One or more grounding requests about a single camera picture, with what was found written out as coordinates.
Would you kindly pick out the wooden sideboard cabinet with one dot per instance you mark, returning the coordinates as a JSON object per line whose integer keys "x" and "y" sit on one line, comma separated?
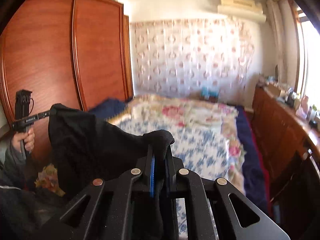
{"x": 275, "y": 135}

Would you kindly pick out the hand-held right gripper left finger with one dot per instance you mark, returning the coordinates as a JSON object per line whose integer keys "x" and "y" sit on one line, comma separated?
{"x": 152, "y": 175}

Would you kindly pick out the brown cardboard box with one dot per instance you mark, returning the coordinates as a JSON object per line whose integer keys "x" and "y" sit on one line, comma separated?
{"x": 273, "y": 89}

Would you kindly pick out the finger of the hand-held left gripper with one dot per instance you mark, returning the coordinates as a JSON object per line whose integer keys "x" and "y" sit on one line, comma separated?
{"x": 45, "y": 114}

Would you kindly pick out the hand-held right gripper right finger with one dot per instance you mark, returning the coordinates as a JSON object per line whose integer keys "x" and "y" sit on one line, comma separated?
{"x": 169, "y": 177}

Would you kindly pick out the person's left hand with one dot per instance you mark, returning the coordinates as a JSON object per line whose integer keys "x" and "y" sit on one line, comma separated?
{"x": 30, "y": 138}

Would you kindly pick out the dark chair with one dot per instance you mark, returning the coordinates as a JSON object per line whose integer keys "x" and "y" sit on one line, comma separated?
{"x": 300, "y": 185}

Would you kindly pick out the blue cardboard box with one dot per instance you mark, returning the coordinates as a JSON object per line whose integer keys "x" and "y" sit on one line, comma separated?
{"x": 209, "y": 93}

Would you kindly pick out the wooden framed window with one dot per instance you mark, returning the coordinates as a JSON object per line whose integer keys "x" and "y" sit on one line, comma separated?
{"x": 310, "y": 62}

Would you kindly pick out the tied beige window curtain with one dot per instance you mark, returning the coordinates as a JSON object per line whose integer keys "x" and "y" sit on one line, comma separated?
{"x": 276, "y": 35}

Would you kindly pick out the person's left forearm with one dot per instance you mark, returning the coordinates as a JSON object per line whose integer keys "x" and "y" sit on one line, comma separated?
{"x": 13, "y": 160}

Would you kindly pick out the floral bed quilt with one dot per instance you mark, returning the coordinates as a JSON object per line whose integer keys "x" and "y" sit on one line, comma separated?
{"x": 200, "y": 135}

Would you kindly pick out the small round fan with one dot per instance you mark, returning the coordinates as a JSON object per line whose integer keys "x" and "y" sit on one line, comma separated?
{"x": 276, "y": 71}

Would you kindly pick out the white wall air conditioner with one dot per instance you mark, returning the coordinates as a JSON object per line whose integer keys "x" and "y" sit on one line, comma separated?
{"x": 240, "y": 7}

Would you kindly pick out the pink figurine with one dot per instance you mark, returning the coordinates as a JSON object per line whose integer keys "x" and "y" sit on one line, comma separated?
{"x": 303, "y": 105}

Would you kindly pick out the black fleece sweatshirt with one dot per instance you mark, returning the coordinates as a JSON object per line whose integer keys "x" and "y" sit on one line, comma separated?
{"x": 87, "y": 142}

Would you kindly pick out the yellow printed blanket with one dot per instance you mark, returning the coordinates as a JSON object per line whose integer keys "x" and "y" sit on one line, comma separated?
{"x": 50, "y": 180}

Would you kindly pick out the brown wooden slatted wardrobe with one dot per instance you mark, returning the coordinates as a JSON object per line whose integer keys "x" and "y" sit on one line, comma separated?
{"x": 50, "y": 55}

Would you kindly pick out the sheer circle patterned curtain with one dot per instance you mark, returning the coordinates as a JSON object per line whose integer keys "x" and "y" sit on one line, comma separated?
{"x": 190, "y": 55}

